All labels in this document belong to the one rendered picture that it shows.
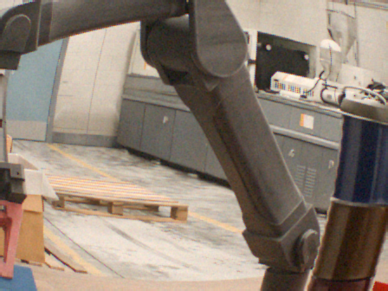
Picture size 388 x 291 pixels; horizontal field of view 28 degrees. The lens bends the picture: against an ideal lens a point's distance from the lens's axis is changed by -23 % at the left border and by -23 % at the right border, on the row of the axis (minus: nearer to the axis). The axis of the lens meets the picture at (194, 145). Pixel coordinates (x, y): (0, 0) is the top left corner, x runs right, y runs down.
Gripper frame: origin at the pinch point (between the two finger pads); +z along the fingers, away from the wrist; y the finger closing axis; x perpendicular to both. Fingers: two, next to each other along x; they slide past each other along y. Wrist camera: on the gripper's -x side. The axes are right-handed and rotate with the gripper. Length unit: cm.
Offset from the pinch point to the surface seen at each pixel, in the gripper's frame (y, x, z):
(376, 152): 43.8, 2.7, 6.6
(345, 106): 43.0, 1.9, 4.3
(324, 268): 40.0, 1.9, 10.3
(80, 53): -868, 459, -565
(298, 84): -558, 540, -363
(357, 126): 43.4, 2.0, 5.4
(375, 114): 44.5, 2.5, 5.3
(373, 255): 41.7, 3.8, 10.7
